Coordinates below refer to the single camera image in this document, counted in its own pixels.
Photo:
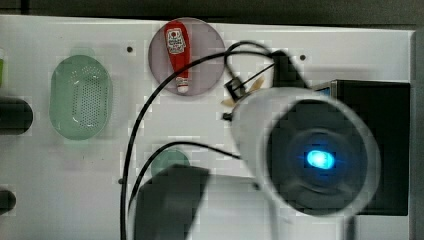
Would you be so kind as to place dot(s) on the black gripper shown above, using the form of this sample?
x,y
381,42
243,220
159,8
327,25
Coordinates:
x,y
285,73

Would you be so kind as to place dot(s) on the peeled yellow toy banana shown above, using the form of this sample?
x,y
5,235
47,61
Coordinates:
x,y
255,86

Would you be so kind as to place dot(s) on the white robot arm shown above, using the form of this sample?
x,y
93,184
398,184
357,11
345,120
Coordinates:
x,y
314,166

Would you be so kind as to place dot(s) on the black microwave oven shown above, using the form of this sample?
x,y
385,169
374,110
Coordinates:
x,y
385,108

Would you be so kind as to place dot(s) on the grey round plate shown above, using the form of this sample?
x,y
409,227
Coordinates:
x,y
204,41

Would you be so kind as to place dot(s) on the red ketchup bottle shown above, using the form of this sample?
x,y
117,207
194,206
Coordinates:
x,y
179,52

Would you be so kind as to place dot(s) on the green metal mug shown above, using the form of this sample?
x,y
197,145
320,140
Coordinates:
x,y
168,158

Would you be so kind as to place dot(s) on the green perforated colander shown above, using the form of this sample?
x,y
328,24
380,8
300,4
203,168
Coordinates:
x,y
80,96

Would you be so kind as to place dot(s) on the black cylindrical cup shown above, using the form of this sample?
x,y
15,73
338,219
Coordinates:
x,y
7,201

